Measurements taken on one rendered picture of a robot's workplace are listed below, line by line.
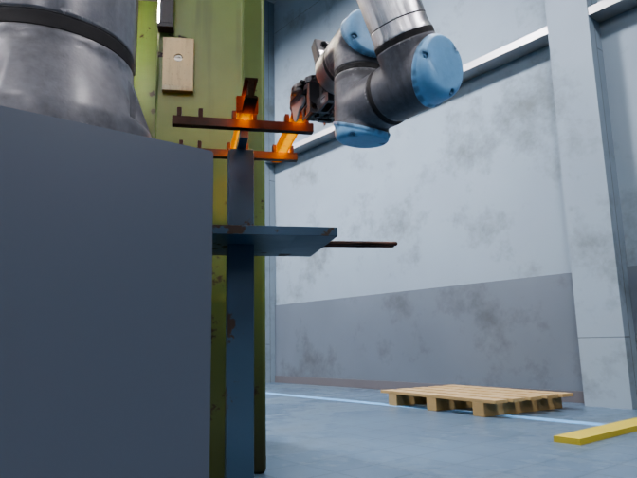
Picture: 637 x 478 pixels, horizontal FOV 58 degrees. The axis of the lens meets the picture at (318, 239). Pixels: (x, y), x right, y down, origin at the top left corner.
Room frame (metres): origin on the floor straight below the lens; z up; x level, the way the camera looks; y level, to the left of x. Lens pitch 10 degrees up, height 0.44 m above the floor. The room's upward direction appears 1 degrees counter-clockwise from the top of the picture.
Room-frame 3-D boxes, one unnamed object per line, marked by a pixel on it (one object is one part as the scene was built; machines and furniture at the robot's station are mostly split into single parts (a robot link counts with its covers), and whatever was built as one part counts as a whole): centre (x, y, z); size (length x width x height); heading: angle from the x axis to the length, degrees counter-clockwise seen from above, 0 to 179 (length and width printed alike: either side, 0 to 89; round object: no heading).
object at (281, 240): (1.34, 0.19, 0.68); 0.40 x 0.30 x 0.02; 102
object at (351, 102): (0.89, -0.08, 0.82); 0.12 x 0.09 x 0.12; 34
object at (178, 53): (1.61, 0.41, 1.27); 0.09 x 0.02 x 0.17; 100
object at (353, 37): (0.91, -0.08, 0.93); 0.12 x 0.09 x 0.10; 19
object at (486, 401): (4.04, -1.01, 0.05); 1.10 x 0.75 x 0.10; 34
